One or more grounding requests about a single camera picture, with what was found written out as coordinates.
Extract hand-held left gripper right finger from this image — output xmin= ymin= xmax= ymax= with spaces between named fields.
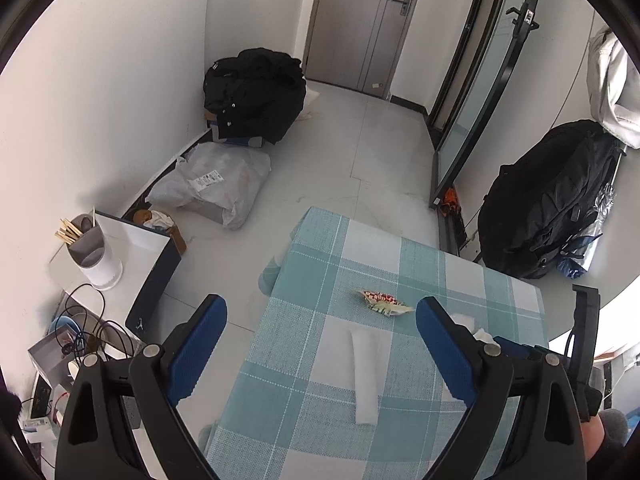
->
xmin=415 ymin=296 xmax=587 ymax=480

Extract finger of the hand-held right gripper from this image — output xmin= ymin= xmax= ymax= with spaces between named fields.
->
xmin=569 ymin=284 xmax=602 ymax=423
xmin=494 ymin=337 xmax=553 ymax=361

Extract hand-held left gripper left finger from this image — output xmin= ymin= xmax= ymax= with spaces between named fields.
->
xmin=54 ymin=293 xmax=229 ymax=480

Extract red white wrapper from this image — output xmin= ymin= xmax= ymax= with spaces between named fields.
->
xmin=355 ymin=288 xmax=415 ymax=317

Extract person's right forearm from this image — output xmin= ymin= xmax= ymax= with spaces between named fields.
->
xmin=581 ymin=408 xmax=628 ymax=462

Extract white folded paper strip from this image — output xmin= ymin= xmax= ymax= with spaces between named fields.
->
xmin=349 ymin=328 xmax=382 ymax=426

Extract silver foil bag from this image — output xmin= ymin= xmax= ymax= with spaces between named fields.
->
xmin=557 ymin=180 xmax=615 ymax=281

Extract white box with navy side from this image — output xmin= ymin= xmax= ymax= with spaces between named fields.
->
xmin=48 ymin=210 xmax=182 ymax=334

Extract teal checked tablecloth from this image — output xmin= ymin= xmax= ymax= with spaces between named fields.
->
xmin=200 ymin=206 xmax=547 ymax=480

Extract brown white crumpled cloth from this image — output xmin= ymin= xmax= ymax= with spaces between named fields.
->
xmin=132 ymin=208 xmax=174 ymax=232

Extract grey white utensil holder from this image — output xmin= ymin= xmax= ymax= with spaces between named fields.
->
xmin=67 ymin=213 xmax=124 ymax=292

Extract black backpack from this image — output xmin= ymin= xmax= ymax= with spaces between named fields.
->
xmin=477 ymin=119 xmax=627 ymax=281

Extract small grey box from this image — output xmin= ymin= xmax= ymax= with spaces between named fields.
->
xmin=27 ymin=332 xmax=77 ymax=387

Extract grey plastic parcel bag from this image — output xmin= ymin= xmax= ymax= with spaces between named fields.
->
xmin=145 ymin=142 xmax=272 ymax=231

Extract bundle of wooden sticks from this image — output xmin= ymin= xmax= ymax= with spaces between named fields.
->
xmin=54 ymin=217 xmax=85 ymax=247

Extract blue flat package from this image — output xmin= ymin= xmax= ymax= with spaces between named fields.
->
xmin=214 ymin=124 xmax=265 ymax=149

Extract white hanging jacket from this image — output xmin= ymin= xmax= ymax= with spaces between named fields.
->
xmin=586 ymin=26 xmax=640 ymax=150

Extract black jacket pile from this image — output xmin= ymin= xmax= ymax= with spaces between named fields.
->
xmin=202 ymin=48 xmax=308 ymax=147

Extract glass sliding door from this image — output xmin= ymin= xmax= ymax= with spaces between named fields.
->
xmin=429 ymin=0 xmax=547 ymax=212

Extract grey room door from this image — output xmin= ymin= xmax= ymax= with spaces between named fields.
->
xmin=304 ymin=0 xmax=432 ymax=102

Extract tangled black cables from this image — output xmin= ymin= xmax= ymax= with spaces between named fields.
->
xmin=49 ymin=282 xmax=147 ymax=363

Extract black sliding door handle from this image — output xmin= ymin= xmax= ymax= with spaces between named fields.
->
xmin=504 ymin=2 xmax=542 ymax=32

